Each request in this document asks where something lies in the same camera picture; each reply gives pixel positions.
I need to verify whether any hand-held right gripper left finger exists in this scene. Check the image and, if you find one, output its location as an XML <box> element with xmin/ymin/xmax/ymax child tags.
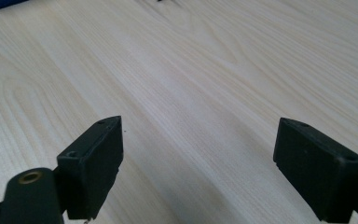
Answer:
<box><xmin>56</xmin><ymin>115</ymin><xmax>125</xmax><ymax>221</ymax></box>

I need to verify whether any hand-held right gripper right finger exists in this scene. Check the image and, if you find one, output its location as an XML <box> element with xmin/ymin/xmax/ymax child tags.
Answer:
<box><xmin>272</xmin><ymin>117</ymin><xmax>358</xmax><ymax>224</ymax></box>

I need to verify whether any blue flat object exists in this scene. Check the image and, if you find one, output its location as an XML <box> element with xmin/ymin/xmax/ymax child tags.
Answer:
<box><xmin>0</xmin><ymin>0</ymin><xmax>30</xmax><ymax>12</ymax></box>

